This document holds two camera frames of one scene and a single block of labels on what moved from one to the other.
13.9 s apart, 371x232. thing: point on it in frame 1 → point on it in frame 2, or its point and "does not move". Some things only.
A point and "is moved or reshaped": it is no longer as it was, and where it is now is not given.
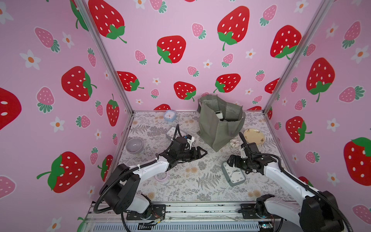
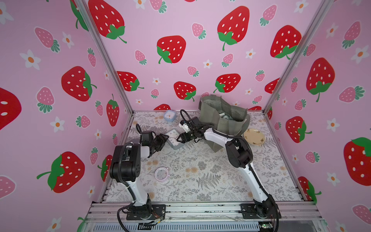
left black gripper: [197, 156] → [162, 140]
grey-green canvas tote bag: [219, 133] is moved or reshaped
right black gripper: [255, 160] → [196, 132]
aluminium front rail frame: [226, 218] does not move
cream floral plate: [254, 135] does not move
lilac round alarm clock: [162, 176] does not move
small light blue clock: [170, 115] does not move
